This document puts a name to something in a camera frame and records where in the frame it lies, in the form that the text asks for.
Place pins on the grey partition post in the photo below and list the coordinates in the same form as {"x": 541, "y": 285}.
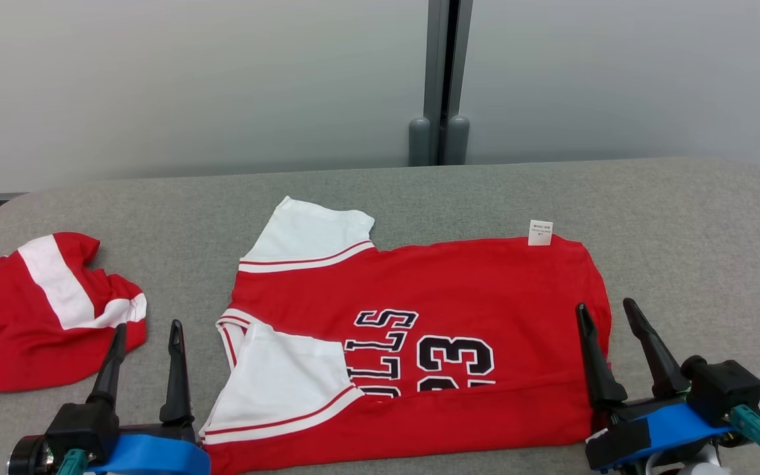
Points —
{"x": 443, "y": 72}

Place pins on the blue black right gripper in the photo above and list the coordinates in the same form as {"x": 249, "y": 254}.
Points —
{"x": 644, "y": 432}

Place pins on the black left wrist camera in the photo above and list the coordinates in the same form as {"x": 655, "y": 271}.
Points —
{"x": 80, "y": 429}

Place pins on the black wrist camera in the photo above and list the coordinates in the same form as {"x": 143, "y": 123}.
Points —
{"x": 80, "y": 429}
{"x": 726, "y": 389}

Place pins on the red white jersey shorts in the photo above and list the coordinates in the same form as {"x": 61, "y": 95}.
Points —
{"x": 10, "y": 336}

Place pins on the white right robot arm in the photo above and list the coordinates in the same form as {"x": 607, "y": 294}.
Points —
{"x": 706, "y": 468}

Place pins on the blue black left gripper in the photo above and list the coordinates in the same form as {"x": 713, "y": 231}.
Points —
{"x": 156, "y": 455}

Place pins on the red white jersey shirt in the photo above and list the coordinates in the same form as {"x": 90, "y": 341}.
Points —
{"x": 472, "y": 290}

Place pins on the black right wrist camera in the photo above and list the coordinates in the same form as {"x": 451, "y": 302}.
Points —
{"x": 726, "y": 389}

